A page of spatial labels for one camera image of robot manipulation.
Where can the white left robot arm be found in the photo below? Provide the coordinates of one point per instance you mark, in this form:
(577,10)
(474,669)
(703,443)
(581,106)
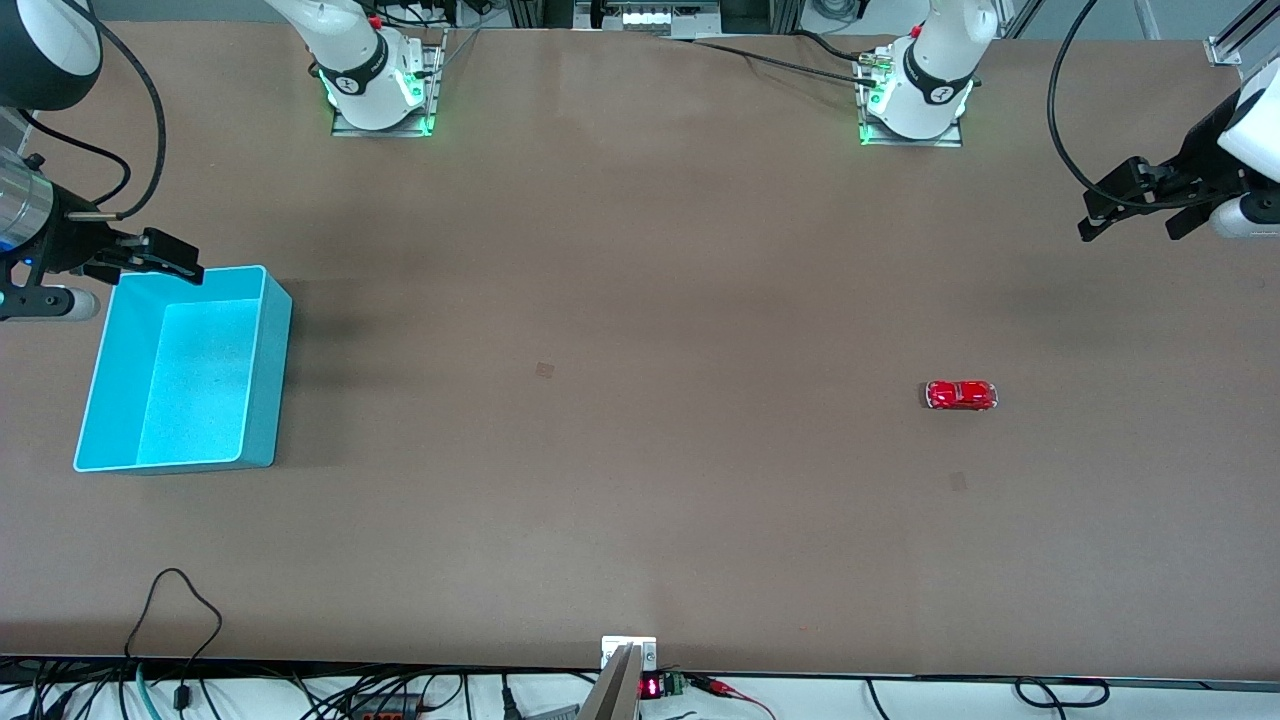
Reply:
(930,90)

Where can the blue plastic box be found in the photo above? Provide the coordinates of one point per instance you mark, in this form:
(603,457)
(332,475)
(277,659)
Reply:
(200,380)

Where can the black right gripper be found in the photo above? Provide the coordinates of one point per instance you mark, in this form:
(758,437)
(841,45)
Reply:
(72,243)

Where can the red digit display module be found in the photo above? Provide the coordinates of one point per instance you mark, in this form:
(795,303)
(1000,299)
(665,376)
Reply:
(652,687)

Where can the orange black connector block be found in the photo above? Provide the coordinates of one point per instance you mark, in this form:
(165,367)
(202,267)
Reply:
(385,708)

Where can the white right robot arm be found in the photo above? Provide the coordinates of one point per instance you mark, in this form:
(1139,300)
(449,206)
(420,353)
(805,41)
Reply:
(360,70)

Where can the aluminium frame profile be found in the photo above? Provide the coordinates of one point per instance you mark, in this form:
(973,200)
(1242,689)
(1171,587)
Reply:
(1240,35)

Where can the red beetle toy car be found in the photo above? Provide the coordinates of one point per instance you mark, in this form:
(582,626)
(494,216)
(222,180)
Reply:
(960,395)

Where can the grey aluminium bar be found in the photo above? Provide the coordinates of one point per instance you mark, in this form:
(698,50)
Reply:
(615,695)

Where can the white mounting bracket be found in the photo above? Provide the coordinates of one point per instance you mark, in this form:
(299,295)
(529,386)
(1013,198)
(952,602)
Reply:
(628,643)

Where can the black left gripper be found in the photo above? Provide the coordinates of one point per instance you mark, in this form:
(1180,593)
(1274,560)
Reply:
(1197,158)

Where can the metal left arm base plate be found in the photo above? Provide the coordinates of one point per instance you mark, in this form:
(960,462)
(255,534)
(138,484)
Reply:
(950,138)

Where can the lit background equipment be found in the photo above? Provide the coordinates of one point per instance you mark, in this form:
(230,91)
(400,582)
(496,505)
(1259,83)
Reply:
(660,15)

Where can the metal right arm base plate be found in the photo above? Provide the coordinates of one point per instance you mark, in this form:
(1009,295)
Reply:
(435,90)

